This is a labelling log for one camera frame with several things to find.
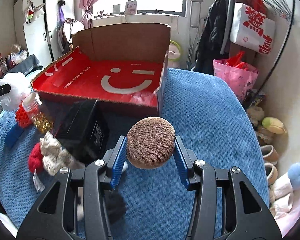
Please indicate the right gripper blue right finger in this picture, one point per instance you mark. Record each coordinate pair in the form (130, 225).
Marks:
(184, 160)

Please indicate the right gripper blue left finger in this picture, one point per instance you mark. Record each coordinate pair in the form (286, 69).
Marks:
(115, 159)

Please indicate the white mesh bath sponge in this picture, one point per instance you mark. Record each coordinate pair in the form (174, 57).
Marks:
(19, 89)

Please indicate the round brown powder puff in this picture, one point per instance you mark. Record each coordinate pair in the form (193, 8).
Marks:
(150, 143)

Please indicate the blue sponge block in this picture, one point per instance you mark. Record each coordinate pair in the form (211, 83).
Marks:
(13, 135)

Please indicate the black scrunchie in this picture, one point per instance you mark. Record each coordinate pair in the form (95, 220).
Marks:
(115, 205)

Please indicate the red knitted item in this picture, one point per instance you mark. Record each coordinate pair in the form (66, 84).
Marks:
(35, 163)

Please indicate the red mesh sponge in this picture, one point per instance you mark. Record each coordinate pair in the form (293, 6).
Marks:
(22, 118)

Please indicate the jar with gold beads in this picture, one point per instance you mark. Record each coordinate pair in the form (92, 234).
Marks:
(37, 112)

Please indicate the black rectangular box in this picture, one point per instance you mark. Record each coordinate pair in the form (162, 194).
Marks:
(84, 132)

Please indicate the blue knitted blanket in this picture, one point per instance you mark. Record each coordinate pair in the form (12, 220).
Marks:
(210, 121)

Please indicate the cream crocheted item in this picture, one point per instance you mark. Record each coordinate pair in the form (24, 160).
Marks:
(55, 156)

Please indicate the white wardrobe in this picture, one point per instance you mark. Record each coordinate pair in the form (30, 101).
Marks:
(37, 27)

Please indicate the red lined cardboard box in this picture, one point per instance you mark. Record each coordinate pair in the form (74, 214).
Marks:
(121, 66)

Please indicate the yellow green plush toy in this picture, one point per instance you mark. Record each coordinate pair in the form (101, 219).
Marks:
(274, 125)

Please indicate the blue haired doll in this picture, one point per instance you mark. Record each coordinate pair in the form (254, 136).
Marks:
(281, 192)

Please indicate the pink plastic bag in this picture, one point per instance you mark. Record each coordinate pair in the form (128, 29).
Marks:
(239, 75)

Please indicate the green hooded pig plush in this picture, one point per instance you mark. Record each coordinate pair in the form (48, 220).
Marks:
(174, 55)

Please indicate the dark hanging jacket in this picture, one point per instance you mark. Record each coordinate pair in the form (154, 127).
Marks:
(211, 40)

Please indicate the white bag red characters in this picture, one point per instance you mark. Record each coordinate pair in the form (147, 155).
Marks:
(252, 29)

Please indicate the metal crutch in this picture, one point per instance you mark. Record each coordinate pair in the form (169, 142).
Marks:
(193, 30)

